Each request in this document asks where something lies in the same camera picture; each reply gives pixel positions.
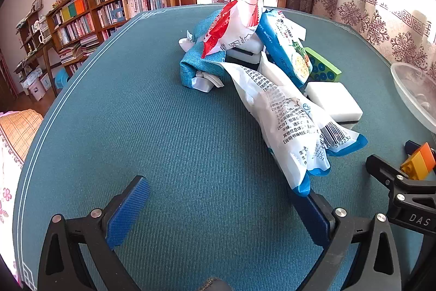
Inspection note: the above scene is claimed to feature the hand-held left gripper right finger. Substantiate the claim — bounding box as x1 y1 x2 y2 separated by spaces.
293 190 402 291

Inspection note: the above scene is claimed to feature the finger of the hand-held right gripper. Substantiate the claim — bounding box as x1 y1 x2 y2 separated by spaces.
366 155 409 199

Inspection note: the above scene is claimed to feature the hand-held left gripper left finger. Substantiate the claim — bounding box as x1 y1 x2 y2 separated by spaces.
37 175 150 291

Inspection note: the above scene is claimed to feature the white sponge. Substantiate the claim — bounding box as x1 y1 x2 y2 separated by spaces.
304 81 364 128

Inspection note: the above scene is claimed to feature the clear plastic bowl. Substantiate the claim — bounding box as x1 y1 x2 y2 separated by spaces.
390 62 436 135

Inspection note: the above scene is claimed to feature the white plastic packet blue edge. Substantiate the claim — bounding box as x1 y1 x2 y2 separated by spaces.
221 62 368 198

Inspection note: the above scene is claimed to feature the green block with blue dots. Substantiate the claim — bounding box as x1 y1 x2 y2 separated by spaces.
304 47 342 83

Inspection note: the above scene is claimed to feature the blue noodle packet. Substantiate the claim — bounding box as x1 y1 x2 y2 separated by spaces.
255 10 314 89

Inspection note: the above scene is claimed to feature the teal woven cloth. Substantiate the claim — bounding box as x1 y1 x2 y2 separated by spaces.
179 10 227 93

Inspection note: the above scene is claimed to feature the white medicine box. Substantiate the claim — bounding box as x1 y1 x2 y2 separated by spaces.
225 34 265 66

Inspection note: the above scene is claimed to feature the red and white packet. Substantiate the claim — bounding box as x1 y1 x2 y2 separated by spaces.
201 0 264 60

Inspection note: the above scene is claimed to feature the orange and yellow toy brick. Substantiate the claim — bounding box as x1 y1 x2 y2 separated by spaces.
400 143 436 181

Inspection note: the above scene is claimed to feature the teal table mat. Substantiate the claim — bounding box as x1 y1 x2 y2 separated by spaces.
12 5 436 291

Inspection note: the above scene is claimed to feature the patchwork quilt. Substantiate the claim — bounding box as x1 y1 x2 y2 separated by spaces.
0 109 45 278

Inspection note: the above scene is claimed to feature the blue plastic stool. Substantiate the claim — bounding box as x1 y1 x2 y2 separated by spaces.
54 68 70 89

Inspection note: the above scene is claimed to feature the white storage bin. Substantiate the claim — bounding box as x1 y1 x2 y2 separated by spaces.
22 69 46 101

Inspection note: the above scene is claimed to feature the white patterned curtain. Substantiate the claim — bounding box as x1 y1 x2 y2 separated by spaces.
311 0 436 73

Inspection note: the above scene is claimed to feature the wooden side table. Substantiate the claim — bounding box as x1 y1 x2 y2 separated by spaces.
17 39 58 97

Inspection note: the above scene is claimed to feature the small wooden shelf unit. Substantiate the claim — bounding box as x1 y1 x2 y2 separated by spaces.
15 10 52 56

